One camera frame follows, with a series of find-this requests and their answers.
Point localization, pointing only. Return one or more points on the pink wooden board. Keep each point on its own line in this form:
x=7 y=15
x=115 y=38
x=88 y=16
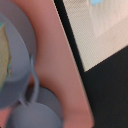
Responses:
x=53 y=67

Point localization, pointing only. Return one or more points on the woven beige placemat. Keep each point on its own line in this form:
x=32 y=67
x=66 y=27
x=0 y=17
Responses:
x=100 y=30

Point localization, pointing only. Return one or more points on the small milk carton toy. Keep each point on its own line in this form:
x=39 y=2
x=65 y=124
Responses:
x=95 y=2

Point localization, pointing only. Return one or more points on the grey pot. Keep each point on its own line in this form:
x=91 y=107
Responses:
x=22 y=46
x=44 y=113

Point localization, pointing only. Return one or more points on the left grey pot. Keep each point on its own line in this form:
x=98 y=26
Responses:
x=44 y=113

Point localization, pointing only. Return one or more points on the right grey pot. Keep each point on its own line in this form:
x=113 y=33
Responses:
x=22 y=46

